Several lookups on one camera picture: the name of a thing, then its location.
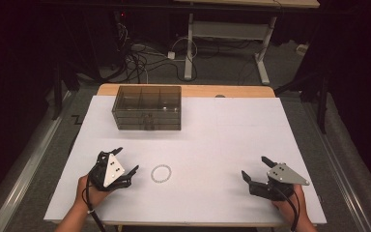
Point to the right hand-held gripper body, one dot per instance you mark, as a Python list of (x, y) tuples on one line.
[(270, 190)]

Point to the person's right hand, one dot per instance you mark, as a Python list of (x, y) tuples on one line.
[(286, 209)]

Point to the person's left hand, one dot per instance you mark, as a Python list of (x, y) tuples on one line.
[(91, 195)]

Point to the transparent grey drawer box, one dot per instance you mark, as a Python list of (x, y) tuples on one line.
[(146, 108)]

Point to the white-framed desk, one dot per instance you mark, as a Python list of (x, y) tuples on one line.
[(189, 48)]

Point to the silver floor rail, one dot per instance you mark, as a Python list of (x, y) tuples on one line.
[(338, 161), (29, 164)]

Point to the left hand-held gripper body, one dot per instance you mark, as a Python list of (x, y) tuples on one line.
[(100, 174)]

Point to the white power adapter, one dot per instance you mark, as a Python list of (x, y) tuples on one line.
[(171, 55)]

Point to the black metal stand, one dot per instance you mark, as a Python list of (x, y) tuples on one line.
[(322, 106), (57, 93)]

